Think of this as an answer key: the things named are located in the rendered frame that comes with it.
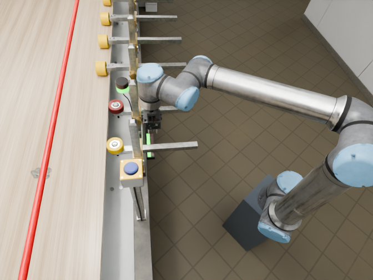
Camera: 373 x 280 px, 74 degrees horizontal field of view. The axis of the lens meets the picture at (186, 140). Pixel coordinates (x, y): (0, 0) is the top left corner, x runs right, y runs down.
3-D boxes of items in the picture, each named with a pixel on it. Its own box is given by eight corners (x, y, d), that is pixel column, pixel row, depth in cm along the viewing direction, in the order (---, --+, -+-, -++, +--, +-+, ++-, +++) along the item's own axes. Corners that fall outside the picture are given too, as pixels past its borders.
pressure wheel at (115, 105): (125, 111, 144) (123, 98, 134) (125, 122, 140) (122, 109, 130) (111, 112, 143) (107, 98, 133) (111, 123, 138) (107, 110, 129)
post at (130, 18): (139, 77, 180) (133, 13, 140) (139, 80, 178) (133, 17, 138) (134, 77, 180) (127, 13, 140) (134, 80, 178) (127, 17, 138)
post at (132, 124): (143, 169, 141) (136, 117, 101) (144, 175, 139) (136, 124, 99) (137, 170, 140) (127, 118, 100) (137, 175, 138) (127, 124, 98)
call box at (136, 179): (143, 168, 87) (141, 158, 80) (144, 187, 83) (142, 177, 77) (122, 170, 86) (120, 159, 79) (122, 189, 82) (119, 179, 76)
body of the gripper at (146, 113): (143, 131, 104) (141, 113, 94) (142, 115, 109) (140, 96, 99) (161, 130, 105) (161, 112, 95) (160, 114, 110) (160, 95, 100)
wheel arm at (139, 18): (176, 19, 177) (176, 14, 174) (177, 22, 175) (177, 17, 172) (105, 18, 170) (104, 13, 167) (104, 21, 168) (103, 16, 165)
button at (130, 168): (137, 163, 80) (137, 160, 78) (137, 174, 78) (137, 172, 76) (125, 164, 79) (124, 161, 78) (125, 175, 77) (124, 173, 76)
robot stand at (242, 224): (241, 204, 202) (268, 173, 152) (266, 228, 193) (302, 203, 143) (221, 225, 191) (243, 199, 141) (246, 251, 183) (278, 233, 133)
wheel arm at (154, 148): (196, 144, 133) (197, 140, 129) (197, 150, 131) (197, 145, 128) (113, 150, 127) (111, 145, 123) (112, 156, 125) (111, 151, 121)
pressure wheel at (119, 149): (117, 145, 131) (114, 133, 121) (129, 153, 129) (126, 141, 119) (106, 156, 127) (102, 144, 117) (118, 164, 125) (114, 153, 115)
